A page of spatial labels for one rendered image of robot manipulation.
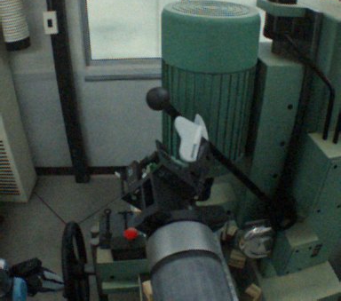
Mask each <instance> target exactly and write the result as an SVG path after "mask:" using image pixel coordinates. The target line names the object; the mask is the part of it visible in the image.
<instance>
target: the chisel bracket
mask: <svg viewBox="0 0 341 301"><path fill-rule="evenodd" d="M237 203H238V201H237V199H236V197H235V193H234V190H233V188H232V187H231V185H230V183H224V184H216V185H212V186H211V194H210V199H208V200H206V201H202V202H196V204H197V205H207V206H222V207H224V209H225V210H231V212H232V213H233V219H232V220H230V221H234V218H235V213H236V209H237Z"/></svg>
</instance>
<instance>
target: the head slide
mask: <svg viewBox="0 0 341 301"><path fill-rule="evenodd" d="M304 75H305V64H303V63H302V62H301V61H299V60H298V59H296V58H295V57H294V56H292V55H291V54H289V52H287V51H285V50H284V49H282V42H277V41H274V40H273V41H272V42H259V47H258V61H257V67H256V79H255V84H254V91H253V95H252V101H251V103H252V107H251V113H250V124H249V129H248V135H247V141H246V147H245V154H244V159H243V162H242V164H241V165H240V166H239V167H238V168H239V169H240V170H241V171H242V172H243V173H244V175H245V176H246V177H247V178H248V179H250V180H251V181H252V183H254V184H255V185H256V186H257V187H258V188H259V189H260V190H261V191H262V192H263V193H264V194H265V195H266V196H267V197H268V198H270V199H271V200H272V199H274V198H276V195H277V191H278V188H279V184H280V181H281V177H282V172H283V168H284V164H285V160H286V157H287V153H288V150H289V143H290V141H291V136H292V130H293V126H294V122H295V119H296V115H297V106H298V102H299V99H300V92H301V89H302V85H303V78H304ZM225 183H230V185H231V187H232V188H233V190H234V193H235V197H236V199H237V201H238V203H237V209H236V213H235V218H234V222H235V224H236V225H237V227H238V229H239V230H246V229H250V228H251V227H253V226H254V225H256V224H259V223H255V224H248V225H245V224H246V222H250V221H253V220H260V219H266V215H264V209H265V206H266V205H265V204H264V203H262V201H261V200H259V199H258V198H257V196H256V195H255V194H253V193H252V192H251V191H250V190H249V189H248V188H247V187H246V186H245V185H244V184H242V183H241V181H240V180H239V179H238V178H237V177H236V176H234V175H233V174H232V173H231V172H230V173H228V174H226V180H225Z"/></svg>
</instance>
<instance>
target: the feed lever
mask: <svg viewBox="0 0 341 301"><path fill-rule="evenodd" d="M170 102H171V96H170V94H169V92H168V91H167V90H166V89H164V88H163V87H160V86H155V87H153V88H151V89H150V90H149V91H148V92H147V95H146V103H147V105H148V107H149V108H150V109H152V110H154V111H164V112H165V113H166V114H167V115H168V116H170V117H171V118H172V119H173V120H174V121H175V120H176V119H177V118H178V117H183V118H185V117H184V116H183V115H182V114H181V113H180V112H179V111H178V110H177V109H176V108H175V107H174V106H173V105H172V104H171V103H170ZM185 119H186V118H185ZM209 142H210V154H211V155H212V156H214V157H215V158H216V159H217V160H218V161H219V162H220V163H221V164H222V165H223V166H225V167H226V168H227V169H228V170H229V171H230V172H231V173H232V174H233V175H234V176H236V177H237V178H238V179H239V180H240V181H241V183H242V184H244V185H245V186H246V187H247V188H248V189H249V190H250V191H251V192H252V193H253V194H255V195H256V196H257V198H258V199H259V200H261V201H262V203H264V204H265V205H266V206H265V209H264V215H266V218H267V221H268V223H269V224H270V225H271V228H272V229H273V230H274V231H275V232H280V231H284V230H287V229H289V228H291V227H292V226H293V225H294V224H295V223H296V222H300V223H304V222H305V217H304V216H302V215H300V214H299V215H297V213H296V211H295V210H294V208H293V206H291V203H290V201H289V200H288V198H286V197H284V196H282V197H278V198H274V199H272V200H271V199H270V198H268V197H267V196H266V195H265V194H264V193H263V192H262V191H261V190H260V189H259V188H258V187H257V186H256V185H255V184H254V183H252V181H251V180H250V179H248V178H247V177H246V176H245V175H244V173H243V172H242V171H241V170H240V169H239V168H238V167H235V166H234V165H233V163H232V162H231V161H230V160H229V159H228V158H227V157H226V156H225V155H224V154H223V153H222V152H220V151H219V150H218V149H217V148H216V147H215V146H214V145H213V144H212V142H211V141H210V140H209Z"/></svg>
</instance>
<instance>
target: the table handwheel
mask: <svg viewBox="0 0 341 301"><path fill-rule="evenodd" d="M73 236H74V237H75V241H76V247H77V254H78V257H79V260H77V258H76V255H75V250H74V247H73V239H74V237H73ZM61 248H62V251H61V256H62V258H61V264H62V273H63V281H64V290H65V292H66V299H67V301H89V299H90V284H89V275H95V273H94V267H93V263H89V264H88V261H87V254H86V247H85V245H84V240H83V233H82V229H81V227H80V226H79V225H78V224H77V223H76V222H75V221H71V222H67V225H66V226H65V228H64V233H63V236H62V244H61Z"/></svg>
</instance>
